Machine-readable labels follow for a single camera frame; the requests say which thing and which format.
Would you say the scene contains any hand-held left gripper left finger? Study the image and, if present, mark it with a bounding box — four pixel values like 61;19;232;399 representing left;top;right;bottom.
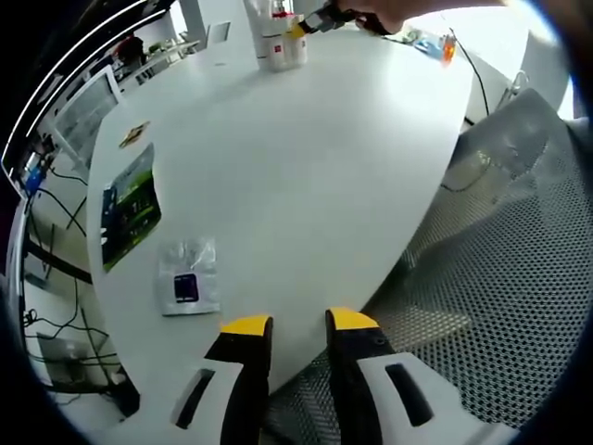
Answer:
159;313;274;445

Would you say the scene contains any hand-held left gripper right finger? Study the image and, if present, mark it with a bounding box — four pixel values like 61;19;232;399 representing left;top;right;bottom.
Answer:
325;306;516;445

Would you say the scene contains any white skincare tube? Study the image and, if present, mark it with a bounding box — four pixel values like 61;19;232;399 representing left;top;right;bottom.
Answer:
244;0;275;71

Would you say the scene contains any clear bag with dark card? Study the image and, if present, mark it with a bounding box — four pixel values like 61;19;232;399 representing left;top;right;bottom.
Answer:
155;236;221;318

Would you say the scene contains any green black packet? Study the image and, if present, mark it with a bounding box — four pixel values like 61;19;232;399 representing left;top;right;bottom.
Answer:
100;142;162;273

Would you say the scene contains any brown snack wrapper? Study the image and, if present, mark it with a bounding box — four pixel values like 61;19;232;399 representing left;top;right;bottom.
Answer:
118;121;152;150

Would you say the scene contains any small orange bottle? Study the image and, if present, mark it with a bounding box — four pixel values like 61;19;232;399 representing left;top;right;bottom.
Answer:
438;31;459;65

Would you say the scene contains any person's right hand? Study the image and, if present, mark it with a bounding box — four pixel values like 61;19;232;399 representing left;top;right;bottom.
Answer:
342;0;446;36

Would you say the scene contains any small white chair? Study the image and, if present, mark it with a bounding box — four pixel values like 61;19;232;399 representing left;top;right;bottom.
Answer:
206;20;232;51

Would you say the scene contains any blue plastic packet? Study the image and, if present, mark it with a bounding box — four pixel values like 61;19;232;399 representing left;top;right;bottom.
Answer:
413;35;442;56

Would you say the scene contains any grey mesh office chair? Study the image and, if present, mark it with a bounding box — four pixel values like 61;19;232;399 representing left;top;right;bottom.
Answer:
266;87;592;445

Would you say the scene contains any grey floor box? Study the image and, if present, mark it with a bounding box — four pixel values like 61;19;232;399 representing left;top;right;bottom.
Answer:
35;332;115;395

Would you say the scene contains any black-legged standing desk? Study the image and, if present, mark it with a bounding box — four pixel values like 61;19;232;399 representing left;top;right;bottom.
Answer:
20;198;94;285

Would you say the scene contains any white mesh-back chair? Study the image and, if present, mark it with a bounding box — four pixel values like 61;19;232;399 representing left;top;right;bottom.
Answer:
52;64;127;163

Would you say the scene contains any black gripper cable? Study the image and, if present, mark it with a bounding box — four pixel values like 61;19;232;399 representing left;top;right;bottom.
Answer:
449;26;491;118

